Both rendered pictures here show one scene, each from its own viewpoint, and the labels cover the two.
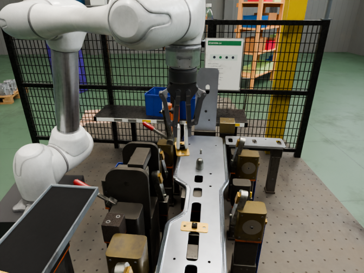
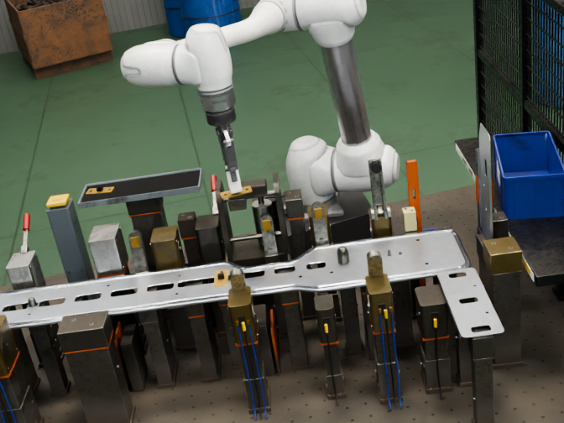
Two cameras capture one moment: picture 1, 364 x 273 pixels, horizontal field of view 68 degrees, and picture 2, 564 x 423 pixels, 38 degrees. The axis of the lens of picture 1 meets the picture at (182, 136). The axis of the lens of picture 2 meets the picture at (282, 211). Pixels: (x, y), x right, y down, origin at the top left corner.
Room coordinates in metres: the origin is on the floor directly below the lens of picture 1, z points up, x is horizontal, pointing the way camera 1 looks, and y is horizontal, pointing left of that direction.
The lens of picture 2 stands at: (0.69, -1.99, 2.15)
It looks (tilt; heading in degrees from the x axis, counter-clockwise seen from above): 27 degrees down; 86
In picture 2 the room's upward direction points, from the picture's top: 9 degrees counter-clockwise
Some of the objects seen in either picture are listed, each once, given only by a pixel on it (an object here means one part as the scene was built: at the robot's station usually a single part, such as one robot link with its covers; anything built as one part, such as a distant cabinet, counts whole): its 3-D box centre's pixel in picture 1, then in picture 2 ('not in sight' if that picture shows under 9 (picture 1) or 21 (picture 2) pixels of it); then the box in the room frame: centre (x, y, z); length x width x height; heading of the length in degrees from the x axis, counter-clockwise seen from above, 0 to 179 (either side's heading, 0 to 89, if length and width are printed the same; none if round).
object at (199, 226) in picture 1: (194, 225); (221, 276); (0.63, -0.04, 1.01); 0.08 x 0.04 x 0.01; 83
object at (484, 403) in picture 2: (273, 168); (482, 380); (1.20, -0.48, 0.84); 0.05 x 0.05 x 0.29; 84
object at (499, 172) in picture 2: (173, 102); (527, 173); (1.54, 0.05, 1.09); 0.30 x 0.17 x 0.13; 74
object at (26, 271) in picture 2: not in sight; (39, 308); (0.06, 0.20, 0.88); 0.12 x 0.07 x 0.36; 84
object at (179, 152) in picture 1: (181, 147); (236, 190); (0.71, 0.00, 1.24); 0.08 x 0.04 x 0.01; 6
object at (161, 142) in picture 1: (163, 174); (383, 261); (1.11, 0.09, 0.87); 0.10 x 0.07 x 0.35; 84
